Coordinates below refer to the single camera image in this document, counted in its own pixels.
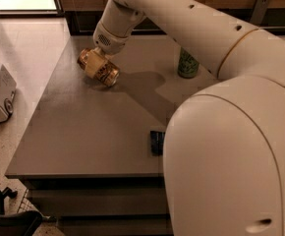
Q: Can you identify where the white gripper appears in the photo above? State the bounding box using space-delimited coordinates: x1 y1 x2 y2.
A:
85 21 130 80

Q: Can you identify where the orange LaCroix can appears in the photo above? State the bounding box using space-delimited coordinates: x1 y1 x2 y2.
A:
77 48 120 87

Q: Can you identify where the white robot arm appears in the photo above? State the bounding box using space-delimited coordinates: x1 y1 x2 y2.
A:
94 0 285 236

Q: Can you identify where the green LaCroix can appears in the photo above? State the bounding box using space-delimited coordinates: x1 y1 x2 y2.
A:
178 48 200 79

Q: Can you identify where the dark blue snack wrapper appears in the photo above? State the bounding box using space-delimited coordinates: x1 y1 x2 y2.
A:
150 131 165 156

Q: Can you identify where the grey upper drawer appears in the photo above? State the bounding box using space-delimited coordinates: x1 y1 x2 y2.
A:
28 188 168 217

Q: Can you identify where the grey drawer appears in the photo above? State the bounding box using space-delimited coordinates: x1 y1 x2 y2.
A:
57 215 174 236
28 188 168 217

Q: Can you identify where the grey lower drawer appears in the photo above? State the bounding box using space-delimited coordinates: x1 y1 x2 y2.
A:
57 215 174 236

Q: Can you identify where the black chair part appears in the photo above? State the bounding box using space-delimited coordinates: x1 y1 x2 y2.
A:
0 184 43 236

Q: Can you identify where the wire basket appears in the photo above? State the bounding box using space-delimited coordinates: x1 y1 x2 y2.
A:
17 190 57 223

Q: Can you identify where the right metal wall bracket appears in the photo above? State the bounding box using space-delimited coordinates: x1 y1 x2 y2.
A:
250 0 271 26

